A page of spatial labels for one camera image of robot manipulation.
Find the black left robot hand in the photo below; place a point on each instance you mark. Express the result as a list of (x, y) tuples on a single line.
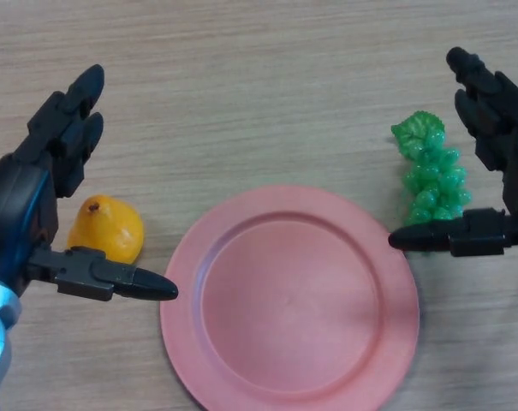
[(10, 201)]

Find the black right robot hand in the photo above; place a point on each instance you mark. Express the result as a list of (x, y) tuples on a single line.
[(511, 120)]

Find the green grape bunch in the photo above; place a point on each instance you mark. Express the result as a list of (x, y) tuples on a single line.
[(434, 180)]

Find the pink round plate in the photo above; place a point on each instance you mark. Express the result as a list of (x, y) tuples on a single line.
[(293, 299)]

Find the yellow pear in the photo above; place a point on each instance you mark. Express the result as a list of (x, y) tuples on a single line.
[(113, 227)]

